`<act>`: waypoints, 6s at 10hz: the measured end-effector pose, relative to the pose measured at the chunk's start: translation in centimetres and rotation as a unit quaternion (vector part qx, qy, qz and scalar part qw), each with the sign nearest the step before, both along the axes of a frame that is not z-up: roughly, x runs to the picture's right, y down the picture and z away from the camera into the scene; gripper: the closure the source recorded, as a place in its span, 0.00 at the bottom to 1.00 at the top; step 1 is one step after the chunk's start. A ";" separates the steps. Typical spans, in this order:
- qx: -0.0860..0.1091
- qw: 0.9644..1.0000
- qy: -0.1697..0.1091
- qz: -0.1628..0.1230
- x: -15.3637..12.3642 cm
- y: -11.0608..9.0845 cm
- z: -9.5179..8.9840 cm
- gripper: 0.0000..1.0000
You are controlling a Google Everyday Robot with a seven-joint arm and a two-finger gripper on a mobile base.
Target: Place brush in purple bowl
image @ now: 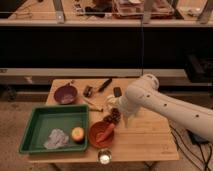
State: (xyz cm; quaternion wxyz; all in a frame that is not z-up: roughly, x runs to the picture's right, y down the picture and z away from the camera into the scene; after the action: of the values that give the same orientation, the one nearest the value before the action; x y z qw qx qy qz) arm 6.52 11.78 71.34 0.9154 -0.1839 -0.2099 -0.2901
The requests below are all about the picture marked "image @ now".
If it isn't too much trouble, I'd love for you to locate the black handled brush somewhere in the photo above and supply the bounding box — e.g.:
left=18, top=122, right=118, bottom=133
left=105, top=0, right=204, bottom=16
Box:
left=83, top=78, right=113, bottom=98

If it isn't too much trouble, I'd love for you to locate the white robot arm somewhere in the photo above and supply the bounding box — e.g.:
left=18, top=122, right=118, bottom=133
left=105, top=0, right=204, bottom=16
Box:
left=118, top=74, right=213, bottom=143

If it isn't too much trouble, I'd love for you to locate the orange bowl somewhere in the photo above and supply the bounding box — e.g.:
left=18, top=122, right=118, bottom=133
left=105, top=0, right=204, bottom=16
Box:
left=88, top=121, right=114, bottom=149

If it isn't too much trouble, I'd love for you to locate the purple bowl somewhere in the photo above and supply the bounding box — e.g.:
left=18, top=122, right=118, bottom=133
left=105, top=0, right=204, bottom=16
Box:
left=54, top=84, right=78, bottom=105

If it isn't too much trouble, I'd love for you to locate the dark grape bunch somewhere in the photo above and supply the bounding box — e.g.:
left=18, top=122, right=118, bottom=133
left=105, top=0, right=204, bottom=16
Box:
left=103, top=108, right=121, bottom=124

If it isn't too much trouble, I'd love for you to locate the white cylindrical bottle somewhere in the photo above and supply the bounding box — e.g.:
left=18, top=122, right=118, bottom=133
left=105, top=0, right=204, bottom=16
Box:
left=106, top=95, right=119, bottom=107

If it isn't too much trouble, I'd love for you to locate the orange carrot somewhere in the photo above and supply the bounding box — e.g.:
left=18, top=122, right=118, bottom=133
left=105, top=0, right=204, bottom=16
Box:
left=96, top=123, right=115, bottom=143

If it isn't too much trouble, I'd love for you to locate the small black block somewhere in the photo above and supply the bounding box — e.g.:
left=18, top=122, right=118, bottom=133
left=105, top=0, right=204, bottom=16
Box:
left=113, top=87, right=122, bottom=97

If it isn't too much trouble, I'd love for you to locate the wooden table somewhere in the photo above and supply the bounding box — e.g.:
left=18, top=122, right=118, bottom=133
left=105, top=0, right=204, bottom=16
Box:
left=28, top=78, right=179, bottom=164

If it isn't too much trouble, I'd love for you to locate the yellow wooden stick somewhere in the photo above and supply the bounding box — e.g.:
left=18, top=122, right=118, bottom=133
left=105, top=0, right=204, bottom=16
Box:
left=82, top=97, right=103, bottom=112

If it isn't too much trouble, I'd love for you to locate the black foot pedal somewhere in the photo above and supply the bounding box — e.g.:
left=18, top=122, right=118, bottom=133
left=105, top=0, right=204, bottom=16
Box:
left=188, top=131, right=208, bottom=144

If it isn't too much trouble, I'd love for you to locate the crumpled grey cloth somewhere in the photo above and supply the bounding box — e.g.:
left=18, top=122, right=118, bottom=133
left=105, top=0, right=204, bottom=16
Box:
left=44, top=129, right=69, bottom=149

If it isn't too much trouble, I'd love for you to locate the green plastic tray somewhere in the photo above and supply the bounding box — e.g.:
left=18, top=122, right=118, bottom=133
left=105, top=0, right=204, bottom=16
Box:
left=19, top=105, right=89, bottom=154

